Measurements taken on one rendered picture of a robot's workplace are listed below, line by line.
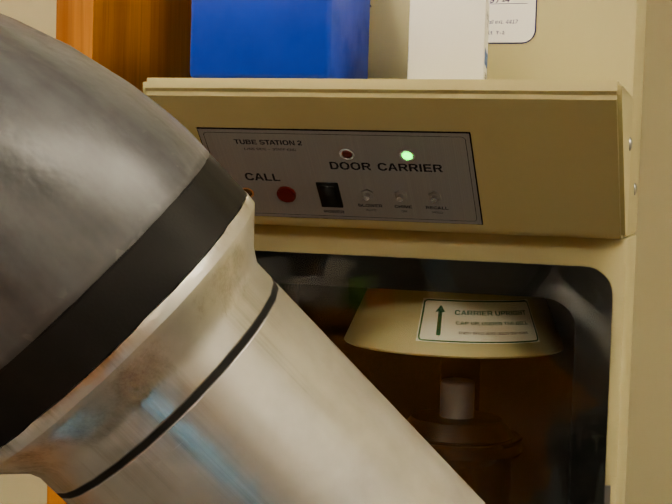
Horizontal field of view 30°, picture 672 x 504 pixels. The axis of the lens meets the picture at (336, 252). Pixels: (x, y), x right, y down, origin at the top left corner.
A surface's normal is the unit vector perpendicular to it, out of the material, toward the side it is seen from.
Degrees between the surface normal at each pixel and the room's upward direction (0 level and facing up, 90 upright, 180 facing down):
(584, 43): 90
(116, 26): 90
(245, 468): 90
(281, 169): 135
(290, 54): 90
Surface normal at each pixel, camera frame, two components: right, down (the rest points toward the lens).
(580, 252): -0.29, 0.04
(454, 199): -0.22, 0.73
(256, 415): 0.37, -0.09
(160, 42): 0.96, 0.04
